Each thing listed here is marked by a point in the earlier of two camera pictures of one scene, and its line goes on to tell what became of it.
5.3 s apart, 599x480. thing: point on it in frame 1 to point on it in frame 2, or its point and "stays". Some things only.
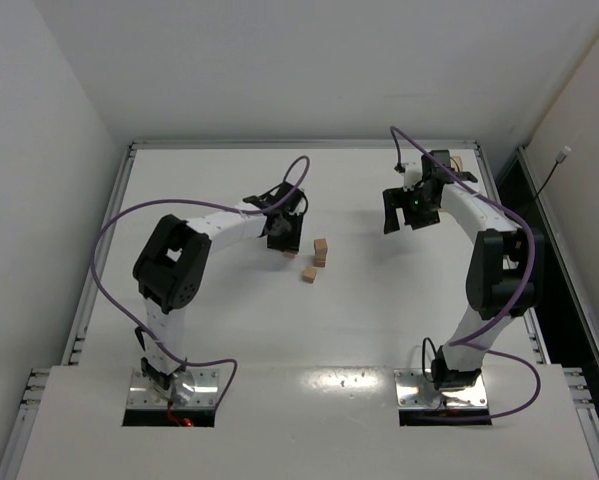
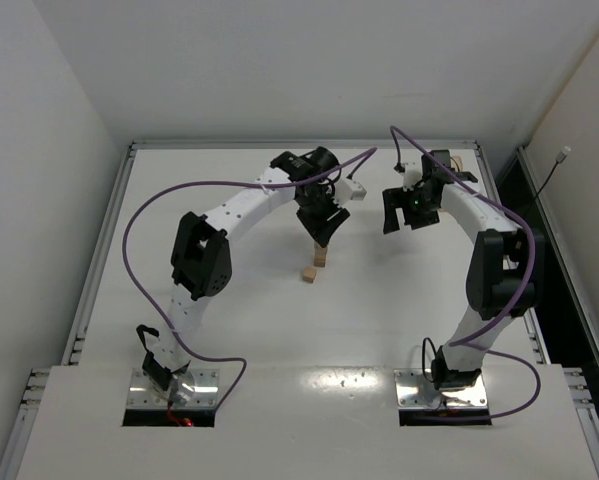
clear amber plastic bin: [459, 162] stays
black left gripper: [289, 235] to [322, 219]
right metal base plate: [413, 390] stays
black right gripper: [405, 206] stays
